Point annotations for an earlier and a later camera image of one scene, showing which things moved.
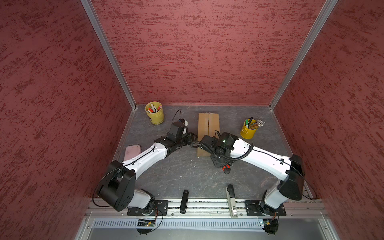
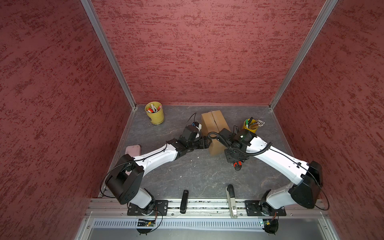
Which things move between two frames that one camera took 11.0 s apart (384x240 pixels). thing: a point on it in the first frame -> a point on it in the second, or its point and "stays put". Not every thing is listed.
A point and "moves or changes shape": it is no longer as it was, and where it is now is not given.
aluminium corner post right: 328,7 stays put
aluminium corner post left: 110,52 stays put
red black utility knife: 226,169 -> 238,165
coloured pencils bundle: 259,123 stays put
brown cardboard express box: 208,123 moves or changes shape
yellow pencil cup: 249,128 stays put
